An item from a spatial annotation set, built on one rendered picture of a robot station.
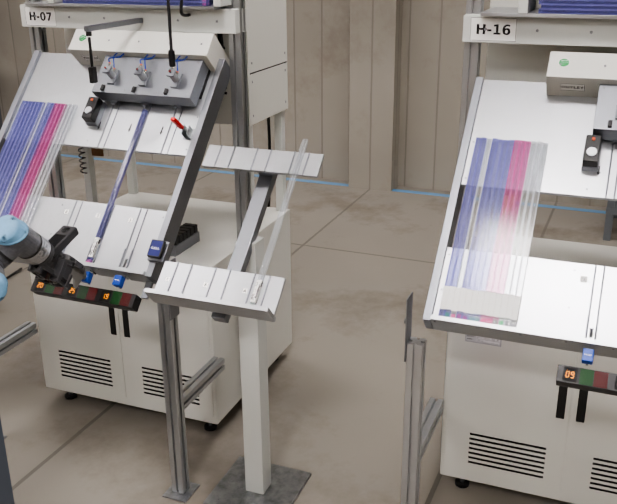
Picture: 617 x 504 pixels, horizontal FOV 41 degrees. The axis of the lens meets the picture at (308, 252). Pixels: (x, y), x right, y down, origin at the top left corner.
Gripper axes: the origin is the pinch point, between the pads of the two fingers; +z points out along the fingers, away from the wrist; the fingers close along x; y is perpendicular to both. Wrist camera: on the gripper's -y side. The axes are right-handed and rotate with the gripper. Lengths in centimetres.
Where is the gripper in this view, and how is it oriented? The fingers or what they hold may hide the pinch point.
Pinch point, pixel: (82, 274)
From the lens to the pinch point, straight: 235.5
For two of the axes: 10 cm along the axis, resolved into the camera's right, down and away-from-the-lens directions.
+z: 2.7, 4.0, 8.7
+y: -2.5, 9.1, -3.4
